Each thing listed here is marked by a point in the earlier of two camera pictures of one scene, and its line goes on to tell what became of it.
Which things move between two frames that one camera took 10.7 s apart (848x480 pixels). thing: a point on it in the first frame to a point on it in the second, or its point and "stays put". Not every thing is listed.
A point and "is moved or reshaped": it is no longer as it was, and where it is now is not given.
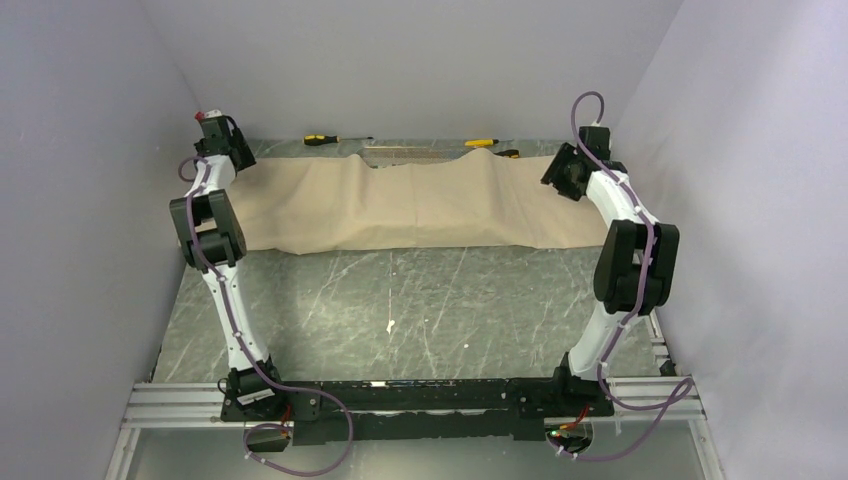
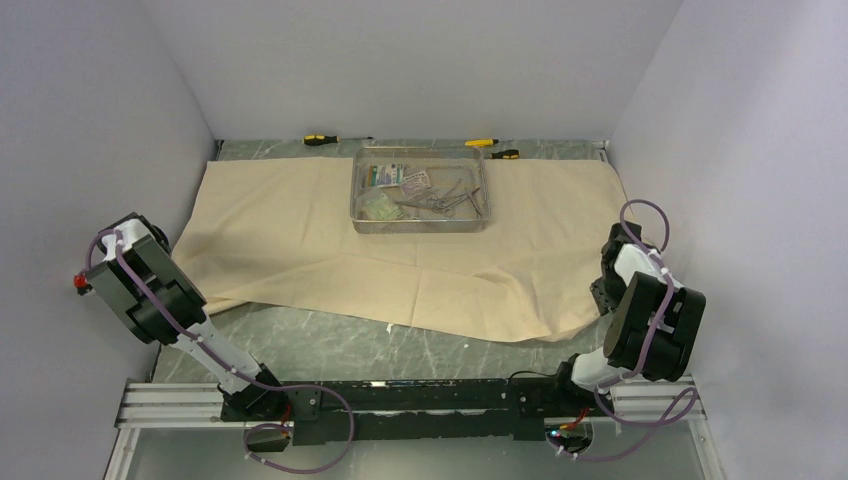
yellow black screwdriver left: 316,140 stays put
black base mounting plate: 365,409 stays put
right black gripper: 553,173 to 604,301
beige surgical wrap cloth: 346,201 is moved or reshaped
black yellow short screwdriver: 512,153 stays put
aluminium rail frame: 654,400 stays put
